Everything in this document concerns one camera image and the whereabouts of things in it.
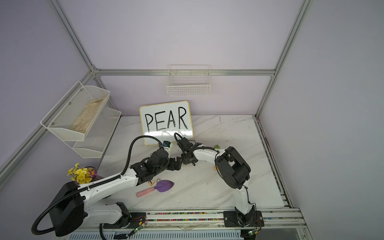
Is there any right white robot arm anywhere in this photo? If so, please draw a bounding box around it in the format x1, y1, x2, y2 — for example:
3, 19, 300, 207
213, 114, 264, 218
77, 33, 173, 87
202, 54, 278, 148
176, 138, 257, 227

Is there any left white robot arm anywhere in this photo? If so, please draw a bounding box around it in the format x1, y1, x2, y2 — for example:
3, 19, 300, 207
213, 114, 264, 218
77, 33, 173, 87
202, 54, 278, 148
48, 148, 182, 237

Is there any whiteboard with PEAR text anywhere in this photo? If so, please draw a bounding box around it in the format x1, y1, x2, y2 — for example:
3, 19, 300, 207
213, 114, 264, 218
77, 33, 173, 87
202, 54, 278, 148
139, 101, 194, 142

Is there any purple pink toy trowel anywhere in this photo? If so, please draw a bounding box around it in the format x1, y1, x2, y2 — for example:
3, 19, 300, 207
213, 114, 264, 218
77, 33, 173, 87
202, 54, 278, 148
136, 180, 175, 198

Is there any lower white mesh shelf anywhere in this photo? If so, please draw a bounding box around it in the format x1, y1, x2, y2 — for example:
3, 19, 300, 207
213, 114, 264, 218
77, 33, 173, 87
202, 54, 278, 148
73, 107, 121, 159

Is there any white mesh shelf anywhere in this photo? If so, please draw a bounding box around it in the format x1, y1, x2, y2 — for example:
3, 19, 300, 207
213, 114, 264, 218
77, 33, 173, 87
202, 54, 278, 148
73, 107, 121, 159
41, 81, 111, 142

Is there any yellow flower bouquet vase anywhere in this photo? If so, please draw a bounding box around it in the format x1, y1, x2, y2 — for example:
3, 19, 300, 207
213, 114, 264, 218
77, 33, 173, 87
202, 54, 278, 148
67, 163, 103, 185

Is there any beige cloth in shelf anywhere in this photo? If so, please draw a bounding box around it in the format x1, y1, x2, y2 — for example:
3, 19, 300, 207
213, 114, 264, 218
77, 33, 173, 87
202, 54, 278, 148
70, 97, 106, 134

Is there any upper white mesh shelf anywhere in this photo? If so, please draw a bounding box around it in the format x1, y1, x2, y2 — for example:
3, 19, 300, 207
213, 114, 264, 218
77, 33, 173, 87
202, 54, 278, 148
41, 81, 111, 142

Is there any right black cable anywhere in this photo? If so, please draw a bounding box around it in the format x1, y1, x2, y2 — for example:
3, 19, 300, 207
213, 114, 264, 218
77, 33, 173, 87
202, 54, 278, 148
173, 132, 223, 154

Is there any left black corrugated cable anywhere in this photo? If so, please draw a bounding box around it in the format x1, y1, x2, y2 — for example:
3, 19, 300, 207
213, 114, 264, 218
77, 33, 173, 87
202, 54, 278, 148
31, 135, 164, 236

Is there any white wire wall basket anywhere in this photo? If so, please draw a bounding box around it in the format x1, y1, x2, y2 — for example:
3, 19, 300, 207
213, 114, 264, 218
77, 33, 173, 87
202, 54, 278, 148
166, 65, 211, 97

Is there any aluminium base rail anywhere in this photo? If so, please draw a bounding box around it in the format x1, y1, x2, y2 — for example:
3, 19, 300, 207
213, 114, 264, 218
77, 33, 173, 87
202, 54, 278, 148
64, 208, 313, 240

